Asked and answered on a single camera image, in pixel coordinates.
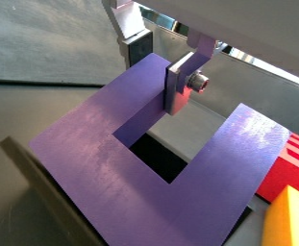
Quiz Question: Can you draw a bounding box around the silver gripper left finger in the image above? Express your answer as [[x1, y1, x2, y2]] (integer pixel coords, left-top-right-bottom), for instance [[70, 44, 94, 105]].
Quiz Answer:
[[102, 0, 153, 68]]

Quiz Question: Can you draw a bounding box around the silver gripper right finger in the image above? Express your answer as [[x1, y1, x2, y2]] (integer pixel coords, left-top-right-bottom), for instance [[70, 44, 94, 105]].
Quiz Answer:
[[165, 32, 217, 115]]

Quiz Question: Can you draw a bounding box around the purple U-shaped block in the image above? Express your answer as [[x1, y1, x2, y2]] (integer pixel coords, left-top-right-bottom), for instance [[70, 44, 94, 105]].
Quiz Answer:
[[30, 54, 290, 246]]

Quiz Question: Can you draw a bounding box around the red puzzle board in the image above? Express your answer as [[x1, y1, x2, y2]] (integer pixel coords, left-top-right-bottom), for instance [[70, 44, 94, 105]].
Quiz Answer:
[[257, 134, 299, 202]]

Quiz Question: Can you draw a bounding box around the yellow long bar block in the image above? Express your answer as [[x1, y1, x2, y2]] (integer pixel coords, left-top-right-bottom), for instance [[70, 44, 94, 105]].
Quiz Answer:
[[261, 185, 299, 246]]

